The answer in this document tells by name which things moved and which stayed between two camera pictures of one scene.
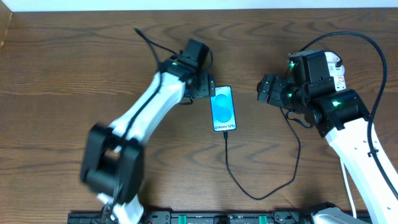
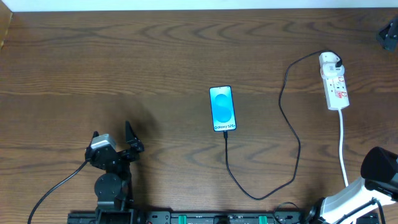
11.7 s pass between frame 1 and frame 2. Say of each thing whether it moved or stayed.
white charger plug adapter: stayed
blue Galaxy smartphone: stayed
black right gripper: moved
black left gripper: moved
